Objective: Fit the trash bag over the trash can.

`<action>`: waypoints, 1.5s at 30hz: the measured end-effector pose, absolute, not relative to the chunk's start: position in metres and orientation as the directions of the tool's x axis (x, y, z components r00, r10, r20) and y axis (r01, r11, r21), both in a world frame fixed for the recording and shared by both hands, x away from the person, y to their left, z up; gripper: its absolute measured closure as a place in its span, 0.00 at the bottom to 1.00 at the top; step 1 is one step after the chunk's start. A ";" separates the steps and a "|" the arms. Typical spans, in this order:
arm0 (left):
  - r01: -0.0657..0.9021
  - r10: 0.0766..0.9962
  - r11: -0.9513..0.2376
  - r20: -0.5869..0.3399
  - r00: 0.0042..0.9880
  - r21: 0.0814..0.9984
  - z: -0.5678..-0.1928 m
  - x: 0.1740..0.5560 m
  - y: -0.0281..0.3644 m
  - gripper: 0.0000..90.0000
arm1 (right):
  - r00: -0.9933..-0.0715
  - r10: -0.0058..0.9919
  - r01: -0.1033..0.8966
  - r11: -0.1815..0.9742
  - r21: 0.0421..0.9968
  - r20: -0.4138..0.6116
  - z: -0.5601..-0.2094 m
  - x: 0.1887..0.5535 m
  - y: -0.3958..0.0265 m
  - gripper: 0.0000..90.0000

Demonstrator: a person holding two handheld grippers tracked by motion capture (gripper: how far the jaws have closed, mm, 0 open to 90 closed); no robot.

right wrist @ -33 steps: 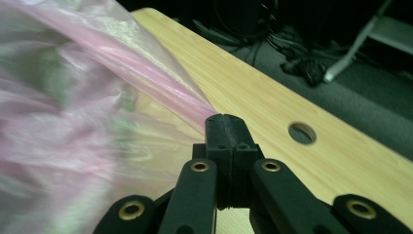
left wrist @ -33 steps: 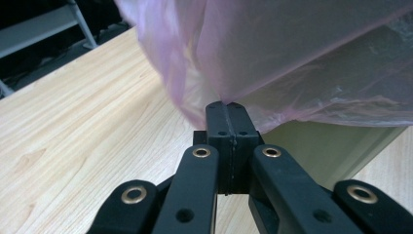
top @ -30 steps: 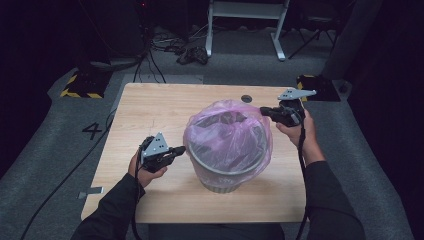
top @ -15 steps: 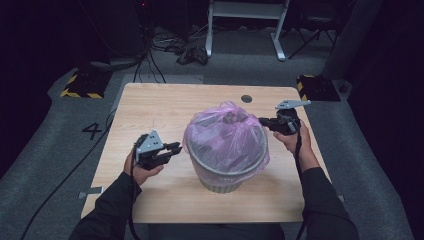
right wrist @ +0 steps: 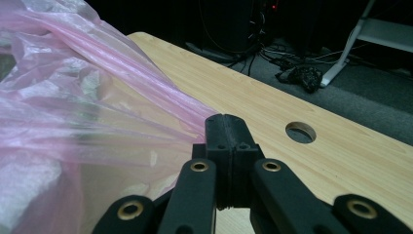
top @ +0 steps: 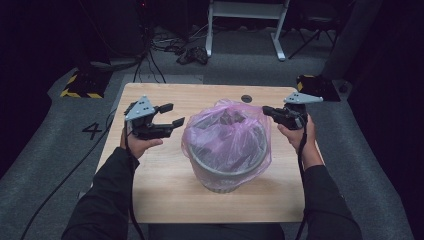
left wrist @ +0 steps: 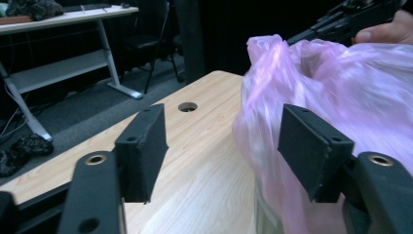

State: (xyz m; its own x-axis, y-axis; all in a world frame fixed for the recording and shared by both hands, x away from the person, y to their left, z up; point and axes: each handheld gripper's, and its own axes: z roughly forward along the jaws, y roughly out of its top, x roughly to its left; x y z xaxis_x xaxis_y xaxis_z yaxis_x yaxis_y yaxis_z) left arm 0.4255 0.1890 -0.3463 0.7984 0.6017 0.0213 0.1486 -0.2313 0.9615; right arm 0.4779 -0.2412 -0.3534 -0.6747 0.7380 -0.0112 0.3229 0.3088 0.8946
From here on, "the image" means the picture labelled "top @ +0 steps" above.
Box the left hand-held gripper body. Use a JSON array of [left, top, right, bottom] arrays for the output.
[[123, 95, 175, 141]]

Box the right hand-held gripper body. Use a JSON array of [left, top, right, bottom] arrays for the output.
[[281, 92, 324, 131]]

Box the pink plastic bag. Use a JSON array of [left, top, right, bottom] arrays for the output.
[[180, 98, 273, 195]]

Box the green plastic trash bin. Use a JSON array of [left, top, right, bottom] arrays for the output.
[[184, 109, 270, 195]]

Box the person's right hand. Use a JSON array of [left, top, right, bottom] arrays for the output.
[[277, 114, 325, 171]]

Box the person's left hand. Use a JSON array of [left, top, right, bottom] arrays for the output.
[[119, 128, 165, 160]]

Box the black yellow striped floor base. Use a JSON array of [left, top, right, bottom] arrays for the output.
[[296, 74, 342, 103], [59, 69, 113, 100]]

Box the black folding chair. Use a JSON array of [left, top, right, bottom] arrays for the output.
[[288, 8, 339, 61]]

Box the grey curtain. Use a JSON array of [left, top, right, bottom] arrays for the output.
[[320, 0, 385, 81]]

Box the right hand-held gripper cable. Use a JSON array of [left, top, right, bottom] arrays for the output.
[[294, 127, 310, 240]]

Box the tangle of black floor cables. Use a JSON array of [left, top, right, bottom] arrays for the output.
[[132, 19, 210, 84]]

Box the long black floor cable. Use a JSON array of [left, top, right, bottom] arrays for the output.
[[19, 108, 118, 240]]

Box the white metal stand frame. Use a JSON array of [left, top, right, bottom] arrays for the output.
[[205, 0, 291, 62]]

